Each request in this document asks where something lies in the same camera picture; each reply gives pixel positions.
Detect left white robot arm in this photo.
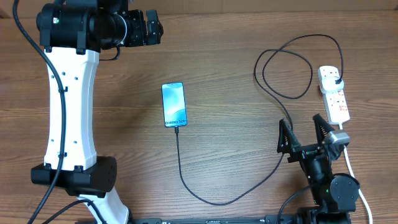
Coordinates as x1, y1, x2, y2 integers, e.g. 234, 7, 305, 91
30, 1, 164, 223

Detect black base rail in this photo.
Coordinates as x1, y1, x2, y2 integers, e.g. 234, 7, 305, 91
76, 213, 352, 224

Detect white power strip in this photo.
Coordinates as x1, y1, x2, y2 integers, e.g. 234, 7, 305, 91
318, 65, 350, 126

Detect Galaxy S24+ smartphone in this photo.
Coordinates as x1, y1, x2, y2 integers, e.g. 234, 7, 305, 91
161, 82, 188, 128

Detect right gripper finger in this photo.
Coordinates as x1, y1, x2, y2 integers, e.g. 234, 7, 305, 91
312, 114, 335, 146
277, 119, 300, 154

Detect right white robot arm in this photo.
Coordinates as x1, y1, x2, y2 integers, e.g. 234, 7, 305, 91
276, 114, 360, 224

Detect white charger adapter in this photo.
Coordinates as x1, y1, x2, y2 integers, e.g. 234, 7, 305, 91
320, 77, 345, 94

